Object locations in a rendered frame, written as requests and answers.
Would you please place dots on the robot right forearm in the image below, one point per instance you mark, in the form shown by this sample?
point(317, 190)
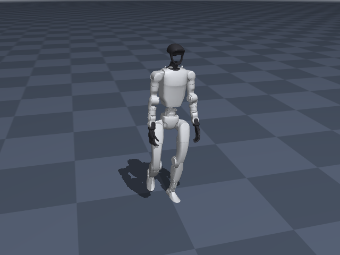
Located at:
point(151, 113)

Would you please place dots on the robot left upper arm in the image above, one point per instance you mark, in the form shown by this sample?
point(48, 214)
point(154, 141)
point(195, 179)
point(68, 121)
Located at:
point(191, 96)

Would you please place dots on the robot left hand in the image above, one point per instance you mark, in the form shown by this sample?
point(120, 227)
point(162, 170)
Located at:
point(197, 130)

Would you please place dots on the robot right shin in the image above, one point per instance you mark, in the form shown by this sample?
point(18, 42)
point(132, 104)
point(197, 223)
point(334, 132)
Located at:
point(151, 172)

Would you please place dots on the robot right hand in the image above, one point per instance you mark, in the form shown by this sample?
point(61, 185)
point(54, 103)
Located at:
point(151, 134)

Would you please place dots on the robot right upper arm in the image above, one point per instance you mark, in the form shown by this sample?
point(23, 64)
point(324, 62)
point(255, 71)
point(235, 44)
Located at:
point(155, 77)

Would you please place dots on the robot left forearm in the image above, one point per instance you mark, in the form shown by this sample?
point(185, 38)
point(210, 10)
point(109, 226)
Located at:
point(193, 111)

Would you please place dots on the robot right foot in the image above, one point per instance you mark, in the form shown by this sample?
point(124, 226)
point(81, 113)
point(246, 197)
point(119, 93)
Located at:
point(150, 182)

